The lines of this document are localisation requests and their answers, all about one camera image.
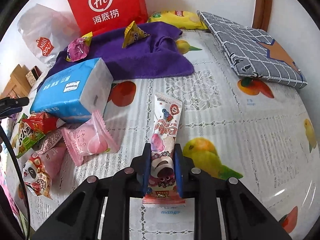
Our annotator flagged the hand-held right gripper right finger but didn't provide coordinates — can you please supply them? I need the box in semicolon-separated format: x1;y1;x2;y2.
174;144;293;240

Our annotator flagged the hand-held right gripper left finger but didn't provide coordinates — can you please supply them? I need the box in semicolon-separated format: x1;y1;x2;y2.
32;142;152;240

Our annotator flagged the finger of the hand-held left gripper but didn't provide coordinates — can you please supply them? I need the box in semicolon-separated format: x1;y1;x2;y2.
0;97;30;117

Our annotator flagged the red snack packet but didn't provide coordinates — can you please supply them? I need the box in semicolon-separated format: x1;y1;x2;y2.
20;112;66;135

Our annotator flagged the pink bear snack packet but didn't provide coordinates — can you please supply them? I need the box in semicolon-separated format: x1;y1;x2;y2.
142;91;186;207

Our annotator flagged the wooden desk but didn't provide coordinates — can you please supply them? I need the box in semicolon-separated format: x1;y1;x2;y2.
0;64;28;98

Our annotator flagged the green snack packet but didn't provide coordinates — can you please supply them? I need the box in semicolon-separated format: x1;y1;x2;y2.
15;113;47;158

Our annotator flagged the blue tissue pack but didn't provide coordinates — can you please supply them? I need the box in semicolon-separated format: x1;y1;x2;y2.
29;57;114;124

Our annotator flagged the pink mochi packet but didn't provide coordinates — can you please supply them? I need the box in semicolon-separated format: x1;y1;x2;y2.
61;110;120;167

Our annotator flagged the pale pink snack packet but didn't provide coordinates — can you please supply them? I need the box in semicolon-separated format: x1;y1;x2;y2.
37;127;67;178

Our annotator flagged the panda print snack packet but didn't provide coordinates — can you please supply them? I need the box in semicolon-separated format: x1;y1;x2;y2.
22;153;53;200

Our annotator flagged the white plastic bag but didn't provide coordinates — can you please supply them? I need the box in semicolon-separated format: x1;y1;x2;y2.
17;4;80;67

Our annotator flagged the pink purple candy packet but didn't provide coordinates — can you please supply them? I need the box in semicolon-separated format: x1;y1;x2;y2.
65;32;93;62

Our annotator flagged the purple cloth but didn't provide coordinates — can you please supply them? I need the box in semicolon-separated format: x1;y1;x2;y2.
37;22;195;92

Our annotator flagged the red paper bag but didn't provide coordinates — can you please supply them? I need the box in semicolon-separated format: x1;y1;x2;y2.
64;0;148;37

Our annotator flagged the yellow triangular snack packet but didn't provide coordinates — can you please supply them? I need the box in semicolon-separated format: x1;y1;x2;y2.
122;20;150;49

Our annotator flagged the grey checked folded cloth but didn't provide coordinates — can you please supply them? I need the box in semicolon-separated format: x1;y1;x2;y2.
197;10;308;89

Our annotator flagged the yellow chips bag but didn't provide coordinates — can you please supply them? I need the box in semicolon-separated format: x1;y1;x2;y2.
147;10;208;30

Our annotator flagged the black cable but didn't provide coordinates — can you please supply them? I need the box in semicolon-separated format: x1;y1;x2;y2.
0;125;31;233

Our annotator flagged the brown wooden frame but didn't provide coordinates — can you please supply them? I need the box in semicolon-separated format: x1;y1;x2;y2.
251;0;273;32

